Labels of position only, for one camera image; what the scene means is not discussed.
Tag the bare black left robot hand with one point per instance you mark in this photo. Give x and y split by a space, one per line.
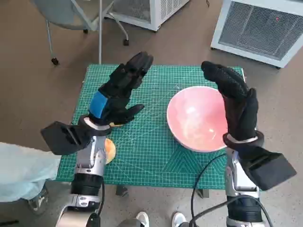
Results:
113 99

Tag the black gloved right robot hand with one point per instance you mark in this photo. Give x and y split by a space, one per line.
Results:
239 111

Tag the pink bowl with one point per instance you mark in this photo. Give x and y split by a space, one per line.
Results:
194 118

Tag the round bread bun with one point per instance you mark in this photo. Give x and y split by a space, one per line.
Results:
110 151

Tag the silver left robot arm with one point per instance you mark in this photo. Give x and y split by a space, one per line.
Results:
91 160

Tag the green cutting mat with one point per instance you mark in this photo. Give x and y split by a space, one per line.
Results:
146 146

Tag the thin metal pole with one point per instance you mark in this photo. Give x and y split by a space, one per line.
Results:
100 35

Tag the white mesh cabinet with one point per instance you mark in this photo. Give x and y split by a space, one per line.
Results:
258 30
151 11

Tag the grey office chair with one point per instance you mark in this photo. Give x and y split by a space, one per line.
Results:
68 14

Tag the white shoe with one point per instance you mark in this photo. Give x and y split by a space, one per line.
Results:
142 218
179 218

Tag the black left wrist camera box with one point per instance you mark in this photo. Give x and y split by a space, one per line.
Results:
64 137

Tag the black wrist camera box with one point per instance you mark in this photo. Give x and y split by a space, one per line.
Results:
64 137
270 168

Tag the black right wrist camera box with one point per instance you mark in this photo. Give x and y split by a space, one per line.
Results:
270 168

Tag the black table leg bracket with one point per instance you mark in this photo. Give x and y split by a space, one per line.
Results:
122 190
203 193

